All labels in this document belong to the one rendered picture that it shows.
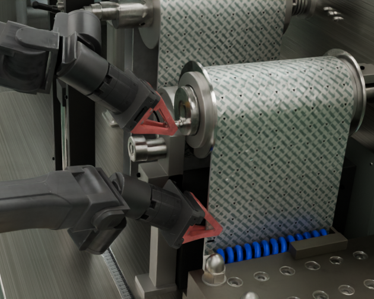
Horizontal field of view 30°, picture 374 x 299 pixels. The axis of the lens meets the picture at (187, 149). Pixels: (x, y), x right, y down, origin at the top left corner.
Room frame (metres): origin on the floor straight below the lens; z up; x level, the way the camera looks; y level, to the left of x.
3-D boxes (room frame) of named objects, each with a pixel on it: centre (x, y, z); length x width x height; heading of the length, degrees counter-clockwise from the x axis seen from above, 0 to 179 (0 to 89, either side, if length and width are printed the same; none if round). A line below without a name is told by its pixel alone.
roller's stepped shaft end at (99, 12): (1.16, 0.17, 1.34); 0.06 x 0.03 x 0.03; 113
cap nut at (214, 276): (0.84, -0.05, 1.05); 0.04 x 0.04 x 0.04
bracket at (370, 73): (1.08, -0.28, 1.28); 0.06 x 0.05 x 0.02; 113
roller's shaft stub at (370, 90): (1.08, -0.28, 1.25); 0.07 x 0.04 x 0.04; 113
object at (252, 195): (0.95, -0.14, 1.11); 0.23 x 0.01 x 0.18; 113
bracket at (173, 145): (0.98, 0.04, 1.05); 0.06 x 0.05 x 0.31; 113
